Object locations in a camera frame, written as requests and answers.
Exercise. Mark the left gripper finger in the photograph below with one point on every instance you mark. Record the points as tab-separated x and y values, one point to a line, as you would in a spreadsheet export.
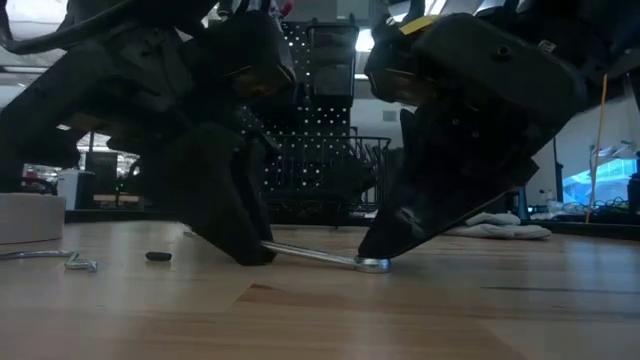
220	200

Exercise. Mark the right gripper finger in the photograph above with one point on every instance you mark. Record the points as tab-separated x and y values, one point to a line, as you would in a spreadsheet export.
440	190

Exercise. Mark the large chrome combination wrench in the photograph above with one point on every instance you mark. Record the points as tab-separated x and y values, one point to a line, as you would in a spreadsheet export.
320	256

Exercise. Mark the grey striped work glove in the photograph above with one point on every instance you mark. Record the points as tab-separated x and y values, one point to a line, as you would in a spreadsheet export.
500	230

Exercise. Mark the small black rubber piece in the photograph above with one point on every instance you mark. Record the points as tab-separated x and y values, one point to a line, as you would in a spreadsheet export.
158	256

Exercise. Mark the white box appliance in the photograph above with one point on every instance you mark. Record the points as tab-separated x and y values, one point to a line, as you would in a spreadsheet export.
75	192

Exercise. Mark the black metal pegboard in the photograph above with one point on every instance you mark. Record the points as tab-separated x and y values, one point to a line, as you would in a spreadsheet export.
330	130

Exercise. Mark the ceiling light strip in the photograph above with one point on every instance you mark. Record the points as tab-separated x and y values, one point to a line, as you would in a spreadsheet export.
362	77

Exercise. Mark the blue lit screen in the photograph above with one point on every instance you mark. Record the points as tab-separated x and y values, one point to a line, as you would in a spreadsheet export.
615	175

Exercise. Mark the white masking tape roll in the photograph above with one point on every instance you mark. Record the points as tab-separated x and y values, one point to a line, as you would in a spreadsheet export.
30	220

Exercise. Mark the tall black bin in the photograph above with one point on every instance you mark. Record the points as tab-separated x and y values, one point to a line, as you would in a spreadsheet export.
332	60

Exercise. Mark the wall vent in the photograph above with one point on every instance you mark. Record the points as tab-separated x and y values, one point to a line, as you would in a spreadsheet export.
389	116

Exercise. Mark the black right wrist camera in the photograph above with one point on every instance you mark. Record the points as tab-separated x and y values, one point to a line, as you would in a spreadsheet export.
395	65

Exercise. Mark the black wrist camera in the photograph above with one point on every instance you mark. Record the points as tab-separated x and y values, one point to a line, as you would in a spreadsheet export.
250	50
395	65

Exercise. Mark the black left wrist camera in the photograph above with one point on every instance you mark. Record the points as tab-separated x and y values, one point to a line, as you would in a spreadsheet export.
250	50

